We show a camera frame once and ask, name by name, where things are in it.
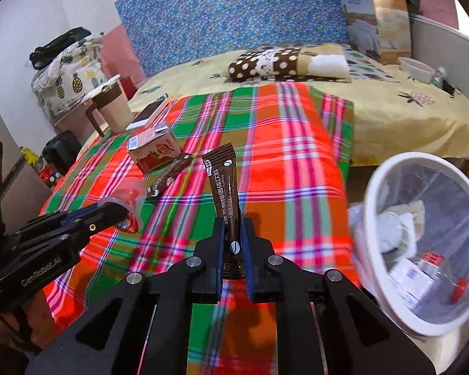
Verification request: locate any clear bottle red cap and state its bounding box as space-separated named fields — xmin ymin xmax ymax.
xmin=418 ymin=252 xmax=469 ymax=304

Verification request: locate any brown coffee stick packet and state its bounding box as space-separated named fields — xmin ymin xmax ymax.
xmin=202 ymin=143 xmax=245 ymax=280

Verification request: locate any white smartphone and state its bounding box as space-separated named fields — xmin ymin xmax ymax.
xmin=126 ymin=98 xmax=167 ymax=131

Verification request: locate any pink storage box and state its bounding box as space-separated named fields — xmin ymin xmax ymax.
xmin=54 ymin=103 xmax=95 ymax=145

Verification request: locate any brown polka dot pillow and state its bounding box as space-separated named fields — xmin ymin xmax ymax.
xmin=226 ymin=44 xmax=350 ymax=82

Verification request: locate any blue floral headboard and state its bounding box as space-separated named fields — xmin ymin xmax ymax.
xmin=115 ymin=0 xmax=349 ymax=76

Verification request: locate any pineapple print storage bag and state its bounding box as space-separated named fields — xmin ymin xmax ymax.
xmin=31 ymin=34 xmax=107 ymax=121

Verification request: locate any small green jar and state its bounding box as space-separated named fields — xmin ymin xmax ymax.
xmin=431 ymin=66 xmax=447 ymax=90

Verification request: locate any yellow pineapple bed sheet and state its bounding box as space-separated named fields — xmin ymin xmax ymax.
xmin=79 ymin=42 xmax=469 ymax=167

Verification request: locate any beige brown travel mug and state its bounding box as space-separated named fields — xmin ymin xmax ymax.
xmin=85 ymin=75 xmax=134 ymax=137

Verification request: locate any white plastic bowl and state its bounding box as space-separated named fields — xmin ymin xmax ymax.
xmin=398 ymin=57 xmax=436 ymax=84

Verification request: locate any black bag on top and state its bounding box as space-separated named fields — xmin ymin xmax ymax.
xmin=29 ymin=27 xmax=91 ymax=70

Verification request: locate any strawberry milk carton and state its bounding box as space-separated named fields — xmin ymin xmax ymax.
xmin=127 ymin=122 xmax=181 ymax=174

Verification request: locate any translucent trash bag liner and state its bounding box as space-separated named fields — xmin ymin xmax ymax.
xmin=374 ymin=158 xmax=469 ymax=333

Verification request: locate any bedding package box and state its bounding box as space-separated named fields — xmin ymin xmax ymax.
xmin=340 ymin=0 xmax=420 ymax=65

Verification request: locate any white milk carton box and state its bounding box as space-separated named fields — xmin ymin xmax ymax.
xmin=389 ymin=259 xmax=434 ymax=310

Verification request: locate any white round trash bin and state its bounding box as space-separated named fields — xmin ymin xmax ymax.
xmin=348 ymin=152 xmax=469 ymax=339

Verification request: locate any black backpack on floor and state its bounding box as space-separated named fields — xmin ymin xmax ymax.
xmin=42 ymin=130 xmax=82 ymax=175

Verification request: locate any red green plaid cloth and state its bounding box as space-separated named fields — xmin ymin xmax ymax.
xmin=42 ymin=82 xmax=358 ymax=374

